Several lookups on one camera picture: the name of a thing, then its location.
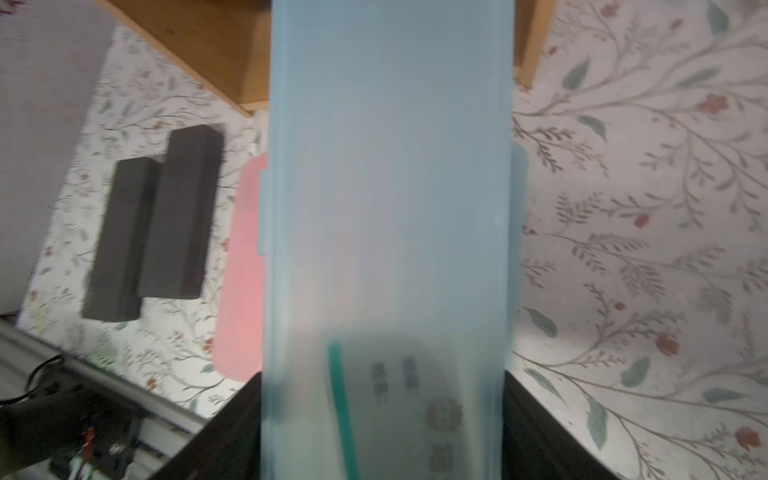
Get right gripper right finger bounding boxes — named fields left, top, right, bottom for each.
left=502, top=372, right=617, bottom=480

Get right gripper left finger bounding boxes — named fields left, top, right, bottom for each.
left=152, top=373, right=262, bottom=480

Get wooden three-tier shelf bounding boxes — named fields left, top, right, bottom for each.
left=107, top=1, right=554, bottom=133

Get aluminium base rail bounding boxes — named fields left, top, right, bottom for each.
left=1, top=321, right=206, bottom=479

